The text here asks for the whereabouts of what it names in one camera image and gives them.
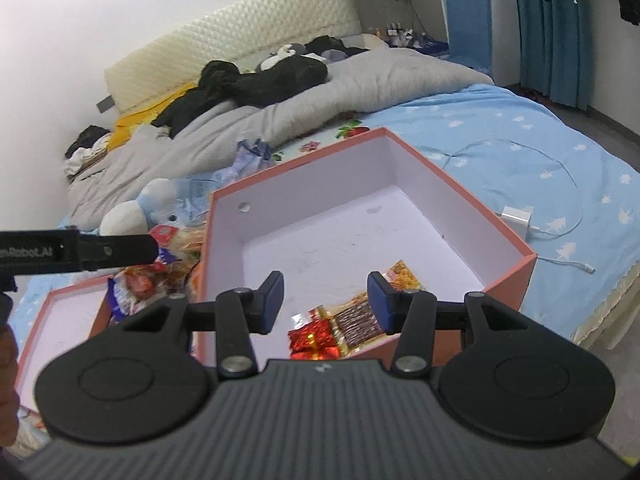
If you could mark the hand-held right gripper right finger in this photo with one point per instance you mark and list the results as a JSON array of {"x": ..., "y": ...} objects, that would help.
[{"x": 380, "y": 305}]

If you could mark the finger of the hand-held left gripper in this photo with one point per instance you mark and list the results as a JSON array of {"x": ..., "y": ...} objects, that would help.
[{"x": 120, "y": 252}]

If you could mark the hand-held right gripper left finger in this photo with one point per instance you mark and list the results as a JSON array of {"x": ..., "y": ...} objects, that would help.
[{"x": 271, "y": 305}]

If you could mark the pink cardboard box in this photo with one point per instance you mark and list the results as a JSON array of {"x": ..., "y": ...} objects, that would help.
[{"x": 350, "y": 220}]

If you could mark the blue white plush toy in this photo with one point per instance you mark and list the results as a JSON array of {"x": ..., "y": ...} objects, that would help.
[{"x": 125, "y": 215}]

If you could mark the purple snack packet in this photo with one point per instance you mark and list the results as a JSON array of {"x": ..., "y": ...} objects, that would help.
[{"x": 122, "y": 300}]

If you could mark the red label snack packet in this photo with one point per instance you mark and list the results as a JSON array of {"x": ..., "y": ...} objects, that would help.
[{"x": 167, "y": 235}]

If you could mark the pink box lid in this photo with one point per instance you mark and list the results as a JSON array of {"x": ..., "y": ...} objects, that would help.
[{"x": 65, "y": 320}]

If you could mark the pile of clothes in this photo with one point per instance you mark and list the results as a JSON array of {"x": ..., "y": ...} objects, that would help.
[{"x": 85, "y": 142}]

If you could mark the yellow cloth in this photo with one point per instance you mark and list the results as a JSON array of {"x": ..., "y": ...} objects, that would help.
[{"x": 135, "y": 122}]

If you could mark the clear blue plastic bag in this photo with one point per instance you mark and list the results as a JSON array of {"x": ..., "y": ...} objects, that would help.
[{"x": 250, "y": 160}]

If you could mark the white charger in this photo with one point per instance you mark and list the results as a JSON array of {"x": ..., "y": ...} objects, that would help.
[{"x": 515, "y": 221}]

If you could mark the floral bed sheet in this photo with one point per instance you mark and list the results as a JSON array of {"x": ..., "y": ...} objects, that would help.
[{"x": 350, "y": 130}]

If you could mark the grey duvet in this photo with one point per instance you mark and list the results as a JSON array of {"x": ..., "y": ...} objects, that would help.
[{"x": 280, "y": 115}]

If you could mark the black clothes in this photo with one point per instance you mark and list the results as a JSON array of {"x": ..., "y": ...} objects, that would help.
[{"x": 270, "y": 82}]

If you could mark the cream mattress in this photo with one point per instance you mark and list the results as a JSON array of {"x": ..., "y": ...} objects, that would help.
[{"x": 615, "y": 315}]

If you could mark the cream padded headboard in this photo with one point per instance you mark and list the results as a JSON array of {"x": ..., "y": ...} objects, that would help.
[{"x": 225, "y": 30}]

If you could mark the white grey cloth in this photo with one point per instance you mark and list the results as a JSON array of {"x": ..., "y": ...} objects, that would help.
[{"x": 280, "y": 57}]

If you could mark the cream pillow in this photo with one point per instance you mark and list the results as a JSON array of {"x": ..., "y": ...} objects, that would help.
[{"x": 372, "y": 42}]

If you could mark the black garment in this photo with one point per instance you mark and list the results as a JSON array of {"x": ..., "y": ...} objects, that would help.
[{"x": 335, "y": 46}]

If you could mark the row of small bottles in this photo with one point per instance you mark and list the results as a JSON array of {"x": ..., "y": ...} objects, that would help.
[{"x": 400, "y": 34}]

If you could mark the blue padded board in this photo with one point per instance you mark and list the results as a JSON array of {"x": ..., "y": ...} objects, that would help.
[{"x": 467, "y": 25}]

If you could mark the blue curtain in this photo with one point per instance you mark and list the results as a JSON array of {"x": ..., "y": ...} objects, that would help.
[{"x": 550, "y": 45}]

